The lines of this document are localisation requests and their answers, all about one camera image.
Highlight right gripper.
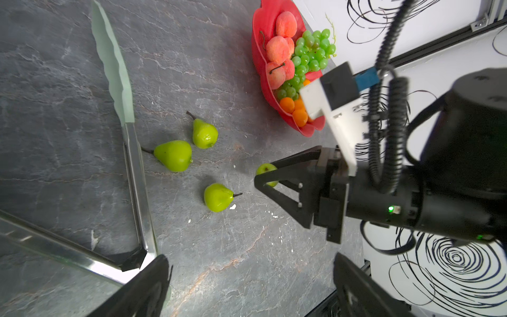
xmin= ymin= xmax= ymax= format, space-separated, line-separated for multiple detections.
xmin=254 ymin=146 xmax=424 ymax=244

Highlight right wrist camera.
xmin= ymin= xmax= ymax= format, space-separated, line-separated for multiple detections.
xmin=300 ymin=62 xmax=380 ymax=176

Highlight peach top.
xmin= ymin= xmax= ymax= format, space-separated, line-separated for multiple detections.
xmin=266 ymin=36 xmax=290 ymax=64

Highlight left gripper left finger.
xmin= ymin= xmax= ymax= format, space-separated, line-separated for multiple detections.
xmin=89 ymin=255 xmax=172 ymax=317

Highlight red peach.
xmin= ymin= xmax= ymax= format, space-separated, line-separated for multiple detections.
xmin=275 ymin=11 xmax=298 ymax=38

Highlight green-tipped metal tongs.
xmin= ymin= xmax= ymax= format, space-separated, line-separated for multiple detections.
xmin=0 ymin=0 xmax=173 ymax=302

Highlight green pear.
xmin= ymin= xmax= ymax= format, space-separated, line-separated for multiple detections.
xmin=141 ymin=140 xmax=193 ymax=173
xmin=186 ymin=111 xmax=219 ymax=149
xmin=204 ymin=183 xmax=242 ymax=213

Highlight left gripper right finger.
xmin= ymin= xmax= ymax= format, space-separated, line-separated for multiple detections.
xmin=334 ymin=253 xmax=413 ymax=316

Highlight red flower-shaped bowl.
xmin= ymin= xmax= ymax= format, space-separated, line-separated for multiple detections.
xmin=252 ymin=0 xmax=327 ymax=137

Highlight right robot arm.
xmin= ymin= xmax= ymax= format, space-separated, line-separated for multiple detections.
xmin=254 ymin=68 xmax=506 ymax=243

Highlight green lime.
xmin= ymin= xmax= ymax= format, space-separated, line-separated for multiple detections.
xmin=256 ymin=163 xmax=279 ymax=188

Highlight green grape bunch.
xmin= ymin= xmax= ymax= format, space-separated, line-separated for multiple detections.
xmin=275 ymin=21 xmax=336 ymax=101

